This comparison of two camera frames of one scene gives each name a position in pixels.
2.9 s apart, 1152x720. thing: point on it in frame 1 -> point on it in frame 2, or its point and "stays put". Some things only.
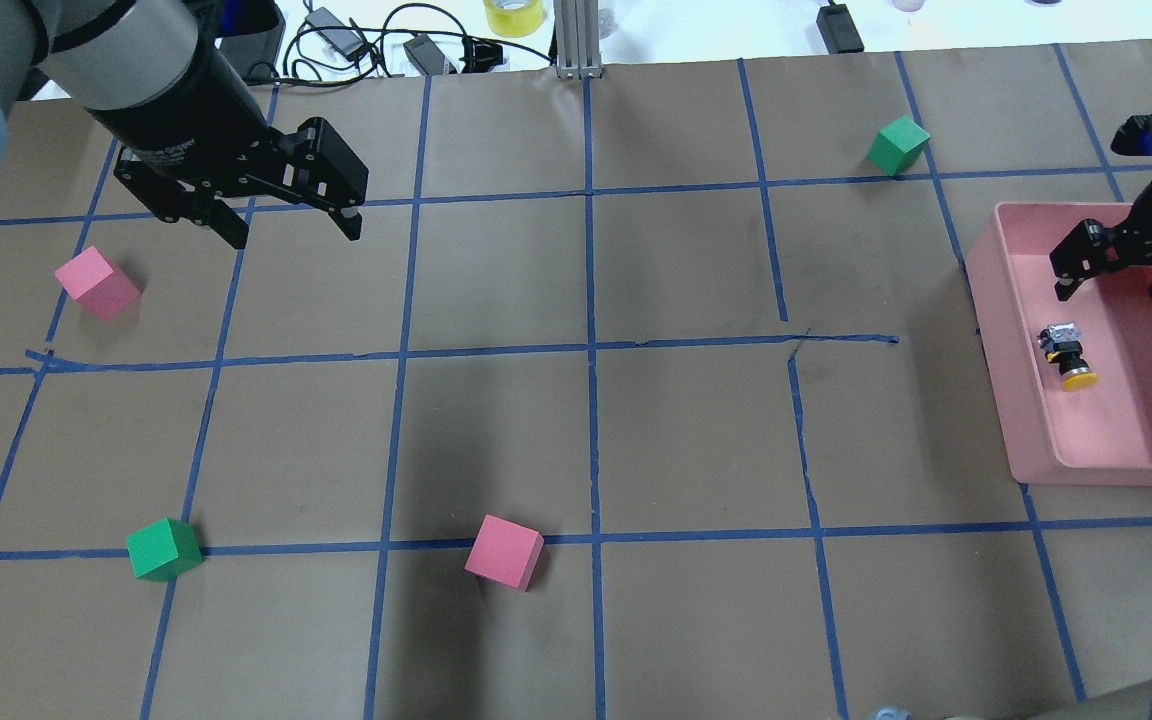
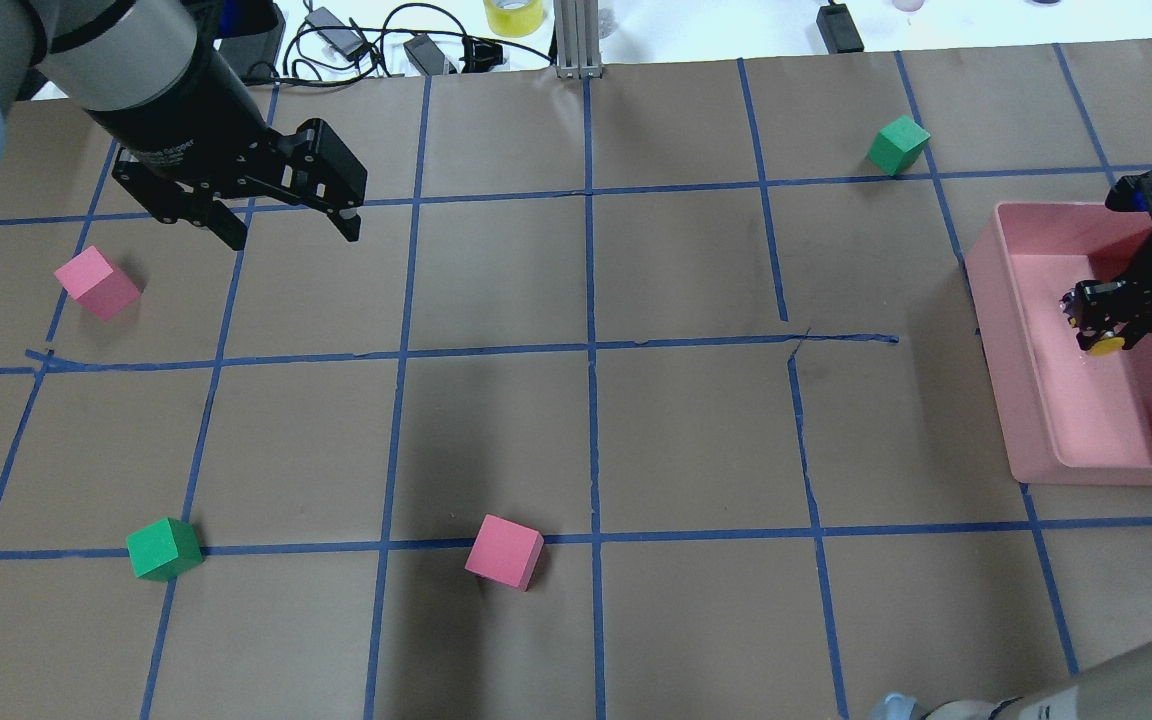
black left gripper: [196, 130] stays put
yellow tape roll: [515, 22] stays put
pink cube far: [97, 284] stays put
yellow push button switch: [1062, 344] -> [1102, 346]
